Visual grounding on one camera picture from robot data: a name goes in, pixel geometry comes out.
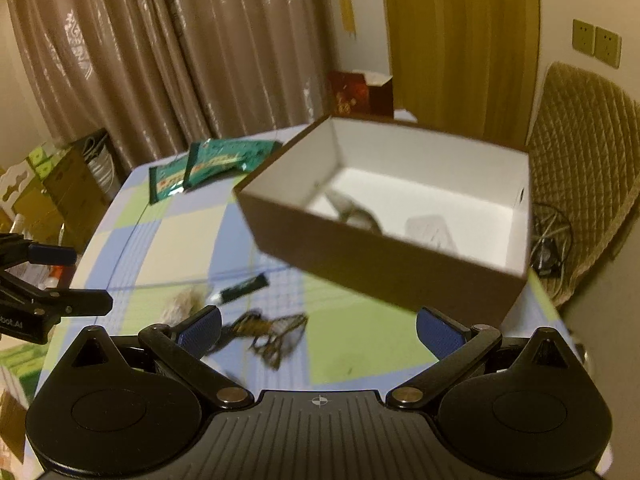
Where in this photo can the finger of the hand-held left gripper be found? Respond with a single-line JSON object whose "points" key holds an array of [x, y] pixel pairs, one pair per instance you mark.
{"points": [[50, 254], [75, 302]]}

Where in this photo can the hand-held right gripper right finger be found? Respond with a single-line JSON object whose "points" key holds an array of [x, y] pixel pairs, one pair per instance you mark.
{"points": [[440, 332]]}

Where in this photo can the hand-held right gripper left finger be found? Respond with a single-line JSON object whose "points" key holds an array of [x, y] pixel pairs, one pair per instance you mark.
{"points": [[202, 330]]}

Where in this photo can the white cardboard box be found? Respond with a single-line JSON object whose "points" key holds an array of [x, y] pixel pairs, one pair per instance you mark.
{"points": [[375, 265]]}

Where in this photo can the beige crumpled wrapper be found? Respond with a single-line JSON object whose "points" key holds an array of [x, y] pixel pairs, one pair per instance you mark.
{"points": [[180, 305]]}

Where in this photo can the green box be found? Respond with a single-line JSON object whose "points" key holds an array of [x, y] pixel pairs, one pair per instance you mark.
{"points": [[20, 370]]}

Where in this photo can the black tube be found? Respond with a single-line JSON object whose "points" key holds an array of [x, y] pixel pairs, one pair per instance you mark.
{"points": [[242, 287]]}

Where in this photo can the brown cardboard carton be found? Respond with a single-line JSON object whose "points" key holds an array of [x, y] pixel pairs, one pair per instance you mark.
{"points": [[70, 195]]}

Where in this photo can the white carved furniture piece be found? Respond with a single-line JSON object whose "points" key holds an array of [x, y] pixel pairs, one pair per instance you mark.
{"points": [[15, 185]]}

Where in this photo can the gold hair clip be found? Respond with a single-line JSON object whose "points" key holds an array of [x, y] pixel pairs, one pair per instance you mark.
{"points": [[280, 330]]}

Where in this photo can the checked tablecloth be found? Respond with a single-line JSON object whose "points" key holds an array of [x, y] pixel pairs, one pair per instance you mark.
{"points": [[165, 250]]}

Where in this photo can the clear plastic packet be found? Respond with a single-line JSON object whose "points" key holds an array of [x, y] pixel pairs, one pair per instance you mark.
{"points": [[430, 230]]}

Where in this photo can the green snack packet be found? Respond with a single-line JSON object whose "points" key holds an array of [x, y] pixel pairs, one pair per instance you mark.
{"points": [[165, 180], [225, 157]]}

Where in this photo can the grey item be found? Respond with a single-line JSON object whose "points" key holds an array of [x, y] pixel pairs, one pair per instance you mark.
{"points": [[350, 210]]}

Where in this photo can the quilted beige chair cover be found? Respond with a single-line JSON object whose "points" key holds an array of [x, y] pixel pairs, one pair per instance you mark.
{"points": [[575, 160]]}

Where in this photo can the beige curtain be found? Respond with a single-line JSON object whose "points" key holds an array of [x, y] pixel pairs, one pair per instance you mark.
{"points": [[150, 35]]}

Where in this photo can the red gift bag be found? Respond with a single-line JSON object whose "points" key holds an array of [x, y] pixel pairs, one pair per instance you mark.
{"points": [[350, 92]]}

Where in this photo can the wooden door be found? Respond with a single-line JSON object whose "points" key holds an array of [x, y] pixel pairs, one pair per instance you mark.
{"points": [[450, 35]]}

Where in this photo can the yellow hanging ornament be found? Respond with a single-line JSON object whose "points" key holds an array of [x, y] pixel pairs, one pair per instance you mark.
{"points": [[345, 5]]}

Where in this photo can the wall socket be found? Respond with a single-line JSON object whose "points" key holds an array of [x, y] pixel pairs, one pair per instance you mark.
{"points": [[607, 46], [583, 36]]}

